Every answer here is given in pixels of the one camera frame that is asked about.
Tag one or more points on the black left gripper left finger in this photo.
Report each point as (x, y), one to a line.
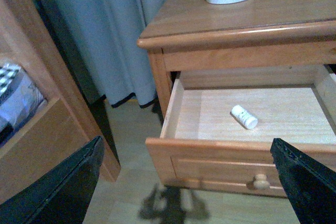
(62, 195)

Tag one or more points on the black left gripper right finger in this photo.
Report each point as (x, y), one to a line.
(308, 184)

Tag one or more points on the white medicine bottle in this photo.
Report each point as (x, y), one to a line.
(245, 118)

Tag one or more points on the wooden drawer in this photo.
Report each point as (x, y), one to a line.
(202, 146)

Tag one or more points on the patterned bedding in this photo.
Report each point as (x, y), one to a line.
(15, 98)

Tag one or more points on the wooden nightstand cabinet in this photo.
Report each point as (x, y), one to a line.
(196, 35)

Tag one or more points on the grey-green left curtain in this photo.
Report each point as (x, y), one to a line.
(105, 33)

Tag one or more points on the wooden bed frame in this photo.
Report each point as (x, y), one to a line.
(56, 120)

